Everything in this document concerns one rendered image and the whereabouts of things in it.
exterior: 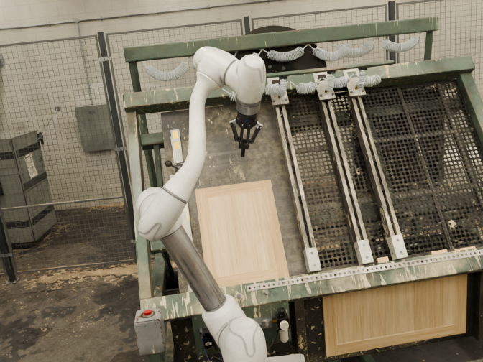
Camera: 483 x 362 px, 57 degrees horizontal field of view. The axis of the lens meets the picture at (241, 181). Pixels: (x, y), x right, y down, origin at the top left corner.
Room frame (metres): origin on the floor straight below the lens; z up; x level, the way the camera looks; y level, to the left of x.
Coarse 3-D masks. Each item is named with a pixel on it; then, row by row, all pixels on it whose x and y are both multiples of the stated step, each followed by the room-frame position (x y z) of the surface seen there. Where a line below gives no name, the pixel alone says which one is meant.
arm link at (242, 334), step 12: (228, 324) 1.51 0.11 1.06; (240, 324) 1.48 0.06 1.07; (252, 324) 1.47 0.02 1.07; (228, 336) 1.45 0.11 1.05; (240, 336) 1.43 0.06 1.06; (252, 336) 1.44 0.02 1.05; (228, 348) 1.43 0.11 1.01; (240, 348) 1.41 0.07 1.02; (252, 348) 1.42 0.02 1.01; (264, 348) 1.45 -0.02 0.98; (228, 360) 1.43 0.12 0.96; (240, 360) 1.40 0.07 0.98; (252, 360) 1.40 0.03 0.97; (264, 360) 1.44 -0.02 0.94
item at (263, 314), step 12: (252, 312) 2.06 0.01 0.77; (264, 312) 2.07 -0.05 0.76; (276, 312) 2.07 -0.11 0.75; (288, 312) 2.08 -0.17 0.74; (204, 324) 2.03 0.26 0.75; (264, 324) 2.02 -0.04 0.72; (276, 324) 2.07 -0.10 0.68; (288, 324) 2.01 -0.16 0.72; (204, 336) 1.93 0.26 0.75; (264, 336) 2.07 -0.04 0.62; (276, 336) 2.02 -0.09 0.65; (288, 336) 2.08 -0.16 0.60; (204, 348) 1.99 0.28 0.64; (216, 348) 1.99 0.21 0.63
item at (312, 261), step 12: (276, 96) 2.72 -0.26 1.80; (276, 108) 2.71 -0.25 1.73; (276, 120) 2.72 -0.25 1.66; (288, 132) 2.62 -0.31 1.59; (288, 144) 2.60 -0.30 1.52; (288, 156) 2.53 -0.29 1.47; (288, 168) 2.48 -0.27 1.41; (288, 180) 2.50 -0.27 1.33; (300, 180) 2.44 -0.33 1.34; (300, 192) 2.40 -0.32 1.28; (300, 204) 2.40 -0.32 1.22; (300, 216) 2.32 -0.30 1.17; (300, 228) 2.29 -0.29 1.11; (312, 240) 2.24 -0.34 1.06; (312, 252) 2.20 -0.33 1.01; (312, 264) 2.16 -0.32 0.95
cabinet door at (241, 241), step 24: (216, 192) 2.44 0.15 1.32; (240, 192) 2.45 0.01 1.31; (264, 192) 2.45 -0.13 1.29; (216, 216) 2.37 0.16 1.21; (240, 216) 2.37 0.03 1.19; (264, 216) 2.37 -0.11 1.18; (216, 240) 2.29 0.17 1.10; (240, 240) 2.29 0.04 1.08; (264, 240) 2.29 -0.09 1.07; (216, 264) 2.21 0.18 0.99; (240, 264) 2.21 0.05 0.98; (264, 264) 2.21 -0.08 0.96
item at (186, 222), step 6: (180, 144) 2.59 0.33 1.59; (174, 150) 2.57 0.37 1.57; (180, 150) 2.57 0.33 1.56; (174, 156) 2.55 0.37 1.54; (180, 156) 2.55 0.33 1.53; (174, 162) 2.53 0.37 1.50; (186, 204) 2.38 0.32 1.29; (186, 210) 2.36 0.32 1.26; (186, 216) 2.34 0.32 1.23; (186, 222) 2.32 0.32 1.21; (186, 228) 2.30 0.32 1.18; (192, 240) 2.26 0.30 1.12
